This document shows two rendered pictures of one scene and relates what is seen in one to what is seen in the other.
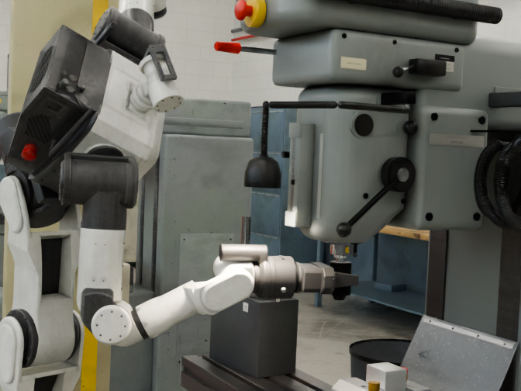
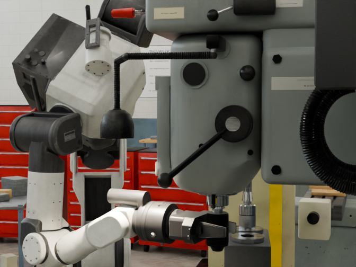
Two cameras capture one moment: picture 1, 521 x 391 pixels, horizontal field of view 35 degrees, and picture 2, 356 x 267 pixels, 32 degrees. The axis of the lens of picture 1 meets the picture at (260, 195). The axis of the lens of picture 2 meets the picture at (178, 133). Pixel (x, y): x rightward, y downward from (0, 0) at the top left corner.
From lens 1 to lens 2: 1.22 m
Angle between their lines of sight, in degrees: 42
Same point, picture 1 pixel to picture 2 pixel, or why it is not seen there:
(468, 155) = not seen: hidden behind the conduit
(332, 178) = (172, 128)
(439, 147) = (286, 92)
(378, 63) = (199, 9)
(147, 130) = (96, 90)
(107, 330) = (29, 252)
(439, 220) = (293, 174)
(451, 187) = not seen: hidden behind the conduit
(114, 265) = (42, 201)
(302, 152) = (160, 104)
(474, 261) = not seen: outside the picture
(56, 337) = (97, 254)
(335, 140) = (172, 91)
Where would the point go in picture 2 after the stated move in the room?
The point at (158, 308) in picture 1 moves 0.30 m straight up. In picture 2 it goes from (68, 239) to (67, 113)
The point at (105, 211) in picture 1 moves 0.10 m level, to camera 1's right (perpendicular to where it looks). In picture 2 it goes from (34, 157) to (59, 160)
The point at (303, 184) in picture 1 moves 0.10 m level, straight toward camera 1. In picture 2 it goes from (162, 134) to (126, 136)
